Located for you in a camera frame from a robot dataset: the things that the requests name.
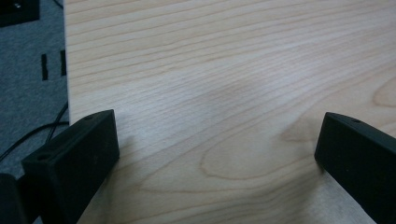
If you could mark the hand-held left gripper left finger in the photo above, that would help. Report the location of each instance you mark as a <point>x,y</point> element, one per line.
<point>71,161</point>

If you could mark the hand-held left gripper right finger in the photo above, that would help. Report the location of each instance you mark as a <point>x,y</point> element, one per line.
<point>358,155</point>

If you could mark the black tape strip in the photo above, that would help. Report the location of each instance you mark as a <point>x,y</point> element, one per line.
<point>63,62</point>
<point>44,67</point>

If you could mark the black stand base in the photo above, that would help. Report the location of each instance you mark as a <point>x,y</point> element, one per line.
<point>18,11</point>

